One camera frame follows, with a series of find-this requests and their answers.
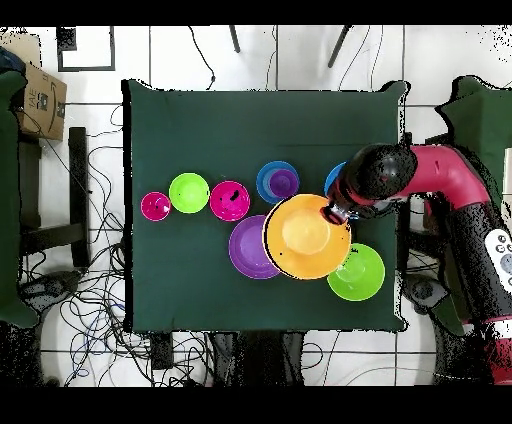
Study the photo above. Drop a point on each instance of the large yellow bowl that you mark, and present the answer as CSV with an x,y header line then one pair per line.
x,y
308,256

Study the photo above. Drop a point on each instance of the purple cup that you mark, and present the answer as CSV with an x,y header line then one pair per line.
x,y
284,184

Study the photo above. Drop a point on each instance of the small blue bowl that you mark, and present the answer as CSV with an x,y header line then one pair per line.
x,y
262,182

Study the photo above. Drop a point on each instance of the purple bowl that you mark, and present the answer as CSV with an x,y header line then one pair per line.
x,y
246,248

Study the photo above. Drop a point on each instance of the small pink bowl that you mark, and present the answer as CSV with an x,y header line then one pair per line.
x,y
224,202

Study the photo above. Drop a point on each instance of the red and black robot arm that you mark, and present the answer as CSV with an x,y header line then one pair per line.
x,y
440,172

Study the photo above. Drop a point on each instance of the large blue bowl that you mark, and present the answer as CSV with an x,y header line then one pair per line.
x,y
332,176

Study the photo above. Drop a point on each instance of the large green bowl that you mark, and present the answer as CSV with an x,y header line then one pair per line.
x,y
360,280

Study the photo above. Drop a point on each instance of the grey stand base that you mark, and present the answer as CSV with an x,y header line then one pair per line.
x,y
52,286
424,290

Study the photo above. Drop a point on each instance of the small green bowl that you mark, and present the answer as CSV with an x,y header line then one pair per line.
x,y
188,192

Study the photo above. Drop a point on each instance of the dark green tablecloth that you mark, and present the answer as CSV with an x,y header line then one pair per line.
x,y
200,132

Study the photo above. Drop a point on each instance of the black tripod leg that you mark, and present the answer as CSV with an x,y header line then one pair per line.
x,y
338,46
234,40

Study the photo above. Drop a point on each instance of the green cloth covered table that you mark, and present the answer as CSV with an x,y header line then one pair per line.
x,y
480,116
8,200

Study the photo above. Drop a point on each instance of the red cup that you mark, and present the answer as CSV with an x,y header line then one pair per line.
x,y
155,206

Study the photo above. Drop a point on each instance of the black bench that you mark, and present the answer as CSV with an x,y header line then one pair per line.
x,y
78,192

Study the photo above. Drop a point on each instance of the cardboard box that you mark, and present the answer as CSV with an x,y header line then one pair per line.
x,y
42,104

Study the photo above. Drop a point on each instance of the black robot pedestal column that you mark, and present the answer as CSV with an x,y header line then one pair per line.
x,y
256,356

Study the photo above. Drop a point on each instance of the black square floor frame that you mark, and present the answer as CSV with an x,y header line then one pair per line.
x,y
86,68

